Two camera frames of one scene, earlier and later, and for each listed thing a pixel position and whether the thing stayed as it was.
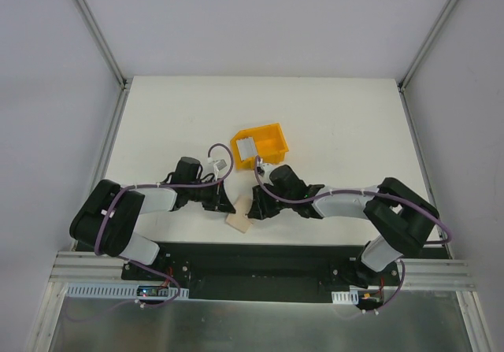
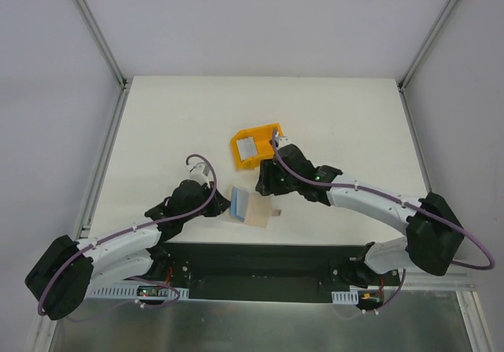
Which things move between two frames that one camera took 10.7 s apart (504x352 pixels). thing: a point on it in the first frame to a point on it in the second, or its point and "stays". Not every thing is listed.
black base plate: (276, 272) stays
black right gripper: (266, 201) to (265, 180)
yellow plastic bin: (270, 144) stays
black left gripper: (216, 199) to (220, 205)
